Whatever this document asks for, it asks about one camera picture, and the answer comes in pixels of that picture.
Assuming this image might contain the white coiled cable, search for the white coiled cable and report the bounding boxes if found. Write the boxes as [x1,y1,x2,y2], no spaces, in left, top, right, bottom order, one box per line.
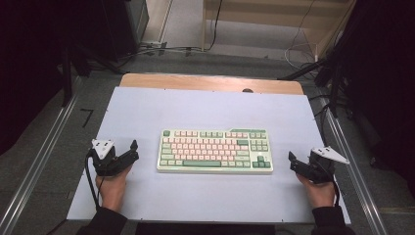
[284,41,319,71]

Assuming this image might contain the white table board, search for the white table board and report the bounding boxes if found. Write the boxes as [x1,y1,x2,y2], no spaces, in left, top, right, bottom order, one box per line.
[67,86,352,226]

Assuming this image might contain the person's right hand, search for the person's right hand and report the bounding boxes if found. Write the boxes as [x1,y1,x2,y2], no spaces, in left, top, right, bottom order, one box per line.
[295,173,337,210]

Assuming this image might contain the light wooden shelf unit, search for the light wooden shelf unit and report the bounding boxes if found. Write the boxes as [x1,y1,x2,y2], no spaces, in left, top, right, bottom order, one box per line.
[201,0,357,61]

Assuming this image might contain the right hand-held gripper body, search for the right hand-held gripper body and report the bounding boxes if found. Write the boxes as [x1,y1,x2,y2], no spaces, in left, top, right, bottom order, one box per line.
[304,146,350,185]

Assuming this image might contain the person's left hand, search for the person's left hand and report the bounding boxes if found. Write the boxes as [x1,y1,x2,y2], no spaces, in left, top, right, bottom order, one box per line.
[95,164,133,213]

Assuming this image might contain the metal floor rail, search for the metal floor rail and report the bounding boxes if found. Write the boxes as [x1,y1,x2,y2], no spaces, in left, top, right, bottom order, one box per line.
[0,77,82,235]
[320,97,390,235]

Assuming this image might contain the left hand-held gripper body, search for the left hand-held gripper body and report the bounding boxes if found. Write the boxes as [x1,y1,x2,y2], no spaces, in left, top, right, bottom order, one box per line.
[87,138,132,177]

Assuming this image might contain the green and cream keyboard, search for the green and cream keyboard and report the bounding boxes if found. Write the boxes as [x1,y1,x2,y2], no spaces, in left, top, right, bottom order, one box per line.
[156,127,274,174]

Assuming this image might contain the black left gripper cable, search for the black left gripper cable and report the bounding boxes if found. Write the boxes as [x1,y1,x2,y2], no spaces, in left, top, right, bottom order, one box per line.
[84,150,103,211]

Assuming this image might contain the bundle of floor cables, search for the bundle of floor cables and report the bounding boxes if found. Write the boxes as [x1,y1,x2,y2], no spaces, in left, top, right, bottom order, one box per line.
[116,44,204,64]

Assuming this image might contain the black hanging cable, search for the black hanging cable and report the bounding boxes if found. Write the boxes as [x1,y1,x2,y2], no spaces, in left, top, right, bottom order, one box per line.
[207,0,224,52]

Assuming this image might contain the black metal stand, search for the black metal stand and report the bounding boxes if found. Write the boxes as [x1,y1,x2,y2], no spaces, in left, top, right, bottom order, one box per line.
[277,58,347,119]

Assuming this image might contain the black cabinet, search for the black cabinet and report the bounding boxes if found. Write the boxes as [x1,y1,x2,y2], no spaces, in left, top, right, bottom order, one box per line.
[100,0,150,63]

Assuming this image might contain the grey power strip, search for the grey power strip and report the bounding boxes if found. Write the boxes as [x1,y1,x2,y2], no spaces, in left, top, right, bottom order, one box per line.
[140,40,168,51]

